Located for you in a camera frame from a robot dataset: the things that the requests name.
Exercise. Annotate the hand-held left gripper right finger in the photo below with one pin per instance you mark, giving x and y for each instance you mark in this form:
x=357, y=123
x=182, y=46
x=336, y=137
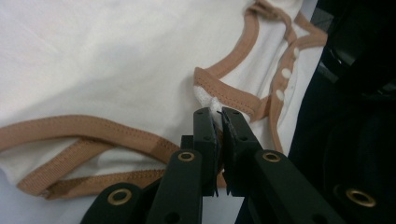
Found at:
x=280, y=193

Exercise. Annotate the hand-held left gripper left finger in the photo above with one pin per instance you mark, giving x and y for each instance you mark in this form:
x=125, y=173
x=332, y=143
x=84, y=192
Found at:
x=180, y=186

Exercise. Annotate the white cloth bag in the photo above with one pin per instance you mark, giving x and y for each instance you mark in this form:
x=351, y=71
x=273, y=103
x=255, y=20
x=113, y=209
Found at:
x=93, y=62

